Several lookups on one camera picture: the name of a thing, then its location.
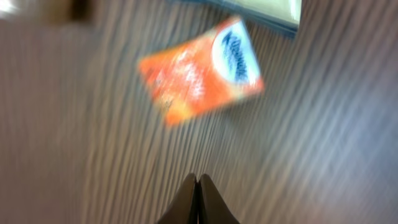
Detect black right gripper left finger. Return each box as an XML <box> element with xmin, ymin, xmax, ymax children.
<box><xmin>157</xmin><ymin>174</ymin><xmax>198</xmax><ymax>224</ymax></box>

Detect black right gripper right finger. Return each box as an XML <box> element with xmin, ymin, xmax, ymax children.
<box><xmin>198</xmin><ymin>174</ymin><xmax>239</xmax><ymax>224</ymax></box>

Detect small orange juice carton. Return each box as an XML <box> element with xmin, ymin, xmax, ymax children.
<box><xmin>138</xmin><ymin>16</ymin><xmax>264</xmax><ymax>125</ymax></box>

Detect yellow snack bag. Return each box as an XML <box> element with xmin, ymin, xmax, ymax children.
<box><xmin>177</xmin><ymin>0</ymin><xmax>302</xmax><ymax>39</ymax></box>

